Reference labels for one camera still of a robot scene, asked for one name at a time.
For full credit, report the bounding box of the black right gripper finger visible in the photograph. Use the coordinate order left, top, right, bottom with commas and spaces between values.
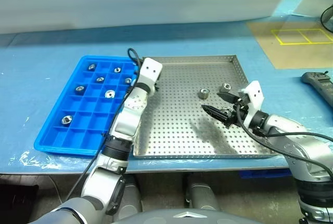
216, 92, 240, 103
201, 104, 233, 129

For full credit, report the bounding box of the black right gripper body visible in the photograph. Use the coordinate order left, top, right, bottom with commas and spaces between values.
228, 96, 251, 129

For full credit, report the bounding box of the perforated steel tray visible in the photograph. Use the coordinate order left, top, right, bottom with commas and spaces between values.
133, 54, 283, 160

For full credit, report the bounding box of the blue compartment plastic tray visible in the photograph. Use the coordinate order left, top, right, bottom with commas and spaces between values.
33, 55, 140, 159

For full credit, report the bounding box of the blue plastic bin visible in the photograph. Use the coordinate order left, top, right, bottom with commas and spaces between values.
239, 168, 293, 179

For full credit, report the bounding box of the brown cardboard mat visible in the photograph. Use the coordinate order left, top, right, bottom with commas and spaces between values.
246, 21, 333, 70

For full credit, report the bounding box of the dark grey handheld remote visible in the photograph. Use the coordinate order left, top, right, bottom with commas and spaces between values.
301, 71, 333, 105

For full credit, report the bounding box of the grey rounded leg cover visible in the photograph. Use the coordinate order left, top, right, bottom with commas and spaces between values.
122, 176, 143, 219
183, 173, 222, 212

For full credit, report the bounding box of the grey robot torso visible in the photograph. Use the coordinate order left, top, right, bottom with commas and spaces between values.
111, 208, 263, 224

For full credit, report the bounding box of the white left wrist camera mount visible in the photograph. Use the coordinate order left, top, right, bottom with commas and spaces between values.
135, 57, 163, 89

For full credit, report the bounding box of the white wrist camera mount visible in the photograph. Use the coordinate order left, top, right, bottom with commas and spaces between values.
238, 80, 265, 128
135, 57, 163, 89

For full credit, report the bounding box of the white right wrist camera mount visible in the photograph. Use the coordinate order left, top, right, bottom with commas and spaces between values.
238, 80, 265, 128

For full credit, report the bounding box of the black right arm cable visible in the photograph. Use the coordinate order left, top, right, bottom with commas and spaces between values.
235, 103, 333, 180

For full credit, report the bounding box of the black looped cable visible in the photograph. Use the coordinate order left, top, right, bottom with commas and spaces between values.
320, 4, 333, 34

